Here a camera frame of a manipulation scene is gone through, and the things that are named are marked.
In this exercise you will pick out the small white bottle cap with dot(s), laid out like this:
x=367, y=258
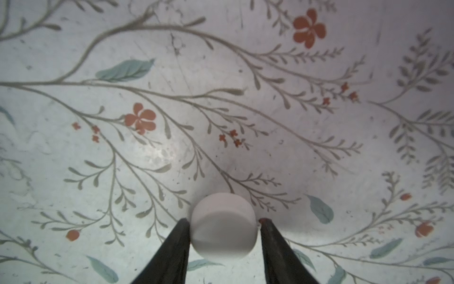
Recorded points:
x=223, y=228

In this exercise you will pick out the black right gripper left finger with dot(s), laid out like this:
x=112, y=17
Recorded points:
x=169, y=265

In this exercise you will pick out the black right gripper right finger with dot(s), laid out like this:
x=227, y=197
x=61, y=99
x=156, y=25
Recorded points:
x=281, y=265

